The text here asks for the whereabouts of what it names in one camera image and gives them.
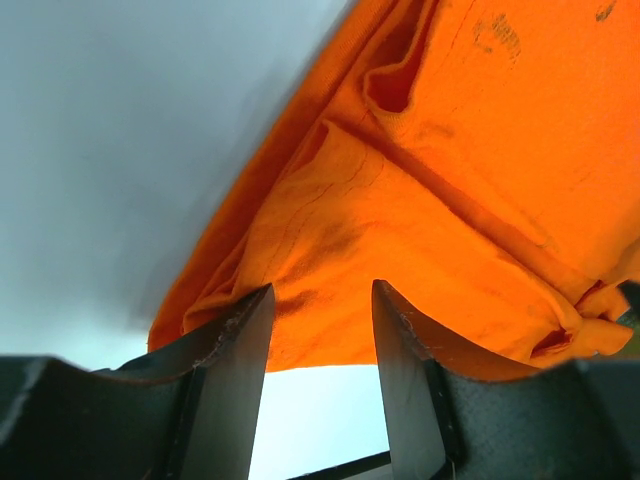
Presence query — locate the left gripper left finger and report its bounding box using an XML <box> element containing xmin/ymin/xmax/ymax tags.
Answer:
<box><xmin>92</xmin><ymin>284</ymin><xmax>275</xmax><ymax>479</ymax></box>

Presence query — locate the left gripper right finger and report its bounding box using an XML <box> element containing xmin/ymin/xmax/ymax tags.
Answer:
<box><xmin>371</xmin><ymin>279</ymin><xmax>536</xmax><ymax>479</ymax></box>

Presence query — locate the orange t shirt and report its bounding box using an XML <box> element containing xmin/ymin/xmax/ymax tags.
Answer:
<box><xmin>148</xmin><ymin>1</ymin><xmax>639</xmax><ymax>371</ymax></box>

